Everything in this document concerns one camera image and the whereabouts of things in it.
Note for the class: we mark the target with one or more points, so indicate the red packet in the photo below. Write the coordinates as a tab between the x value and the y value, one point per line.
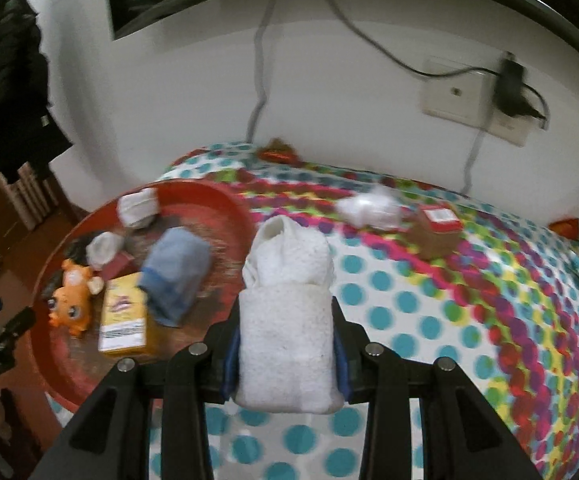
567	227

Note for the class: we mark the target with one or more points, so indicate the black hanging jacket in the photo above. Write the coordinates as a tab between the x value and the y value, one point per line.
9	85

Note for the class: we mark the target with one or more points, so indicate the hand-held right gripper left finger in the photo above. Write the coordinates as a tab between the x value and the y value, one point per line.
229	360

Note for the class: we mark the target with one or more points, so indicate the grey white cloth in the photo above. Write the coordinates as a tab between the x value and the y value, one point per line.
137	207

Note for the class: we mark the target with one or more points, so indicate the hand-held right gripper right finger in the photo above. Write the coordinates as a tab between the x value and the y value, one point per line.
342	360

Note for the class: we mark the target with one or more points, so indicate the small red item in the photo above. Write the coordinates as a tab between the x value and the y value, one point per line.
119	264

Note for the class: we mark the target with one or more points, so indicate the white plastic bag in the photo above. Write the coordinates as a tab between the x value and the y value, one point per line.
369	207

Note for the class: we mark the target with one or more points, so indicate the white towel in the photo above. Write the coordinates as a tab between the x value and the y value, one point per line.
284	340

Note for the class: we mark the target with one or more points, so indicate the cream sock ball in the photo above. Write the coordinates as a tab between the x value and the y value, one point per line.
102	250

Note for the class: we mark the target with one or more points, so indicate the polka dot blanket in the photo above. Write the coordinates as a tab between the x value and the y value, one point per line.
419	310

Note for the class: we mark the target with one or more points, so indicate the white wall outlet plate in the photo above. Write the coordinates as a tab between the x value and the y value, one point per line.
452	92

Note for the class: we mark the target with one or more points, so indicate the blue towel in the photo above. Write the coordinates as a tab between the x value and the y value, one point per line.
174	270

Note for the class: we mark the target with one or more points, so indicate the black power adapter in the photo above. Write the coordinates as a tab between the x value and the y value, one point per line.
509	85

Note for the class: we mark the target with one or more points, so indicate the yellow cardboard box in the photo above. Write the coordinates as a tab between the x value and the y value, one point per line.
124	310

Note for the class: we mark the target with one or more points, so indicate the red snack wrapper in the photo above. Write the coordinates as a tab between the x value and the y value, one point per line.
279	152

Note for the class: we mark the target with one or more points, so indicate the red top cardboard box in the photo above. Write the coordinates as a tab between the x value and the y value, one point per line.
439	220

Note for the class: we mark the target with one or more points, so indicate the dark fuzzy item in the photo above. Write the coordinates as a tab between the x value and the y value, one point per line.
77	247

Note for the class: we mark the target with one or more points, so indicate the red round basin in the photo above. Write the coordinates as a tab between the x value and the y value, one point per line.
194	195

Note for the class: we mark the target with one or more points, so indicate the orange fish toy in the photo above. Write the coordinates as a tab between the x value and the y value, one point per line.
72	305

